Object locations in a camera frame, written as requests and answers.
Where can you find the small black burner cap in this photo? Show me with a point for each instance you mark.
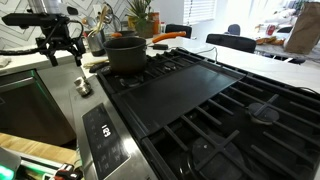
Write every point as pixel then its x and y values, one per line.
pixel 130 82
pixel 170 65

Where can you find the large black burner cap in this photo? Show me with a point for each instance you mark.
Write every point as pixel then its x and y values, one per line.
pixel 233 166

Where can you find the yellow container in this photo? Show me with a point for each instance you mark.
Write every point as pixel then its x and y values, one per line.
pixel 131 21

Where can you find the black stove control panel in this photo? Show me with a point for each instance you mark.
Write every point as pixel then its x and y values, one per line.
pixel 105 140

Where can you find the silver stove knob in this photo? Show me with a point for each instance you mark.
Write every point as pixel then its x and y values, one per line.
pixel 85 90
pixel 80 81

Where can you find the black chair back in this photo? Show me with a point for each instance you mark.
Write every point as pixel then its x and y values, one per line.
pixel 231 42

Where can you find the wooden spoon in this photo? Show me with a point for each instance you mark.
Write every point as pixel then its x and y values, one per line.
pixel 95 62

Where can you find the copper ladle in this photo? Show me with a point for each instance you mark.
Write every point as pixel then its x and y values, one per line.
pixel 89 22

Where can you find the medium black burner cap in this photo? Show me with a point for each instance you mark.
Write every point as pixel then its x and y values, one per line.
pixel 263 112

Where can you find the brown food packet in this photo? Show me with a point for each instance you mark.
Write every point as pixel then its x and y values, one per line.
pixel 270 40

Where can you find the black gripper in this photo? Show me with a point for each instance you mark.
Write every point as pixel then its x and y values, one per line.
pixel 56 35

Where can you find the orange bottle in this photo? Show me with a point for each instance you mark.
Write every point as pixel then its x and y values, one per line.
pixel 155 23

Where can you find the black chair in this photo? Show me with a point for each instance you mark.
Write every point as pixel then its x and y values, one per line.
pixel 178 30
pixel 231 42

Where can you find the potted green plant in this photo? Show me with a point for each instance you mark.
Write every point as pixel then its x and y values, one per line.
pixel 141 20

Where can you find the black plastic spoon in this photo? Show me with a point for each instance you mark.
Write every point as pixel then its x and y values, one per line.
pixel 96 67

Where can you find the aluminium frame rail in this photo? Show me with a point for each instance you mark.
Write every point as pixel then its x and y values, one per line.
pixel 36 166

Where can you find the black cast iron grate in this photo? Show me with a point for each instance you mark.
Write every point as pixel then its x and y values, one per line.
pixel 218 149
pixel 180 56

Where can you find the steel utensil holder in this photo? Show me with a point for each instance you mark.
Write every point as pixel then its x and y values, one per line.
pixel 96 45

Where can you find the red and black clamp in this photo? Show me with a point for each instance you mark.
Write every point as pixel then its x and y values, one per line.
pixel 66 171

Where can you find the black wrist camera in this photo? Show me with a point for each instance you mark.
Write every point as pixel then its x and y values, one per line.
pixel 30 20

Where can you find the black flat griddle plate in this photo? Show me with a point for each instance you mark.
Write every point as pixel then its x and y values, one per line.
pixel 173 93

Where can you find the small white bottle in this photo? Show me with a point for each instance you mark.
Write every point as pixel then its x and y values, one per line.
pixel 163 27

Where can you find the black power adapter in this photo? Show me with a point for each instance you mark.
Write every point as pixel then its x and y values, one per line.
pixel 160 46

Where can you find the stainless steel dishwasher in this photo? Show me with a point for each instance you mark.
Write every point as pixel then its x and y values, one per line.
pixel 33 106

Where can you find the red object on table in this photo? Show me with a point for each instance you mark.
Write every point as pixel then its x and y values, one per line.
pixel 270 29

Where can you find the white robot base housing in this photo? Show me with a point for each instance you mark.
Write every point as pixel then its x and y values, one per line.
pixel 8 163

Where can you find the blue chair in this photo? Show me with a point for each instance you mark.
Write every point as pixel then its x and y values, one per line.
pixel 234 29

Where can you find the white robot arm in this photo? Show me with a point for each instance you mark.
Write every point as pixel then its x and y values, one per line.
pixel 45 6

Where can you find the stainless steel gas stove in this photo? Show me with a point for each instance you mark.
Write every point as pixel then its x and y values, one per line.
pixel 100 100

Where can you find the brown paper bag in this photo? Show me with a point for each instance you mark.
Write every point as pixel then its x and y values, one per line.
pixel 305 30

